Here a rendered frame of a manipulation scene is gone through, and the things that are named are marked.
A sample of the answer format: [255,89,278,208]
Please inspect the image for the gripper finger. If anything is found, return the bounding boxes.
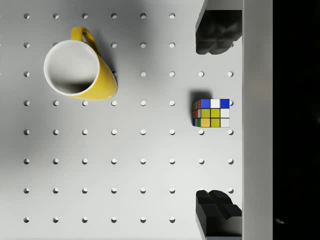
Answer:
[195,189,243,240]
[195,0,243,55]

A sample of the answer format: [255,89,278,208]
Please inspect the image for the puzzle cube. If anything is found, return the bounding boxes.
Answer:
[192,98,231,129]

